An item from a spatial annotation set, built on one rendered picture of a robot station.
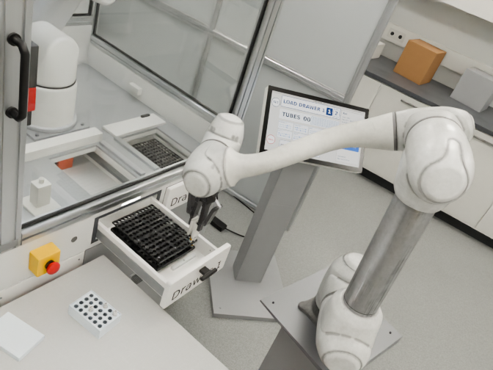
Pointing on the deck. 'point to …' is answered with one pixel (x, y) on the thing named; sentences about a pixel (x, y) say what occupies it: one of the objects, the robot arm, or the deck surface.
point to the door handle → (20, 78)
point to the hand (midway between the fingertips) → (194, 227)
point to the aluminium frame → (17, 9)
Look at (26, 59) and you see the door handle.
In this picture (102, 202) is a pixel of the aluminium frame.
